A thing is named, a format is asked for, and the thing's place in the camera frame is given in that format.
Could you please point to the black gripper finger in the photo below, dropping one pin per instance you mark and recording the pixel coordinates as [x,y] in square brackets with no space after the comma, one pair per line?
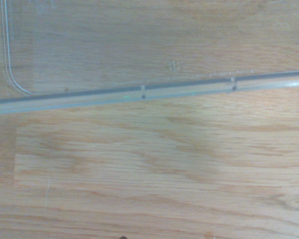
[123,237]

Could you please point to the clear plastic rectangular container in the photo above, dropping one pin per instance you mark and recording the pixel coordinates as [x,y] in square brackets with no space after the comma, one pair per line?
[94,44]

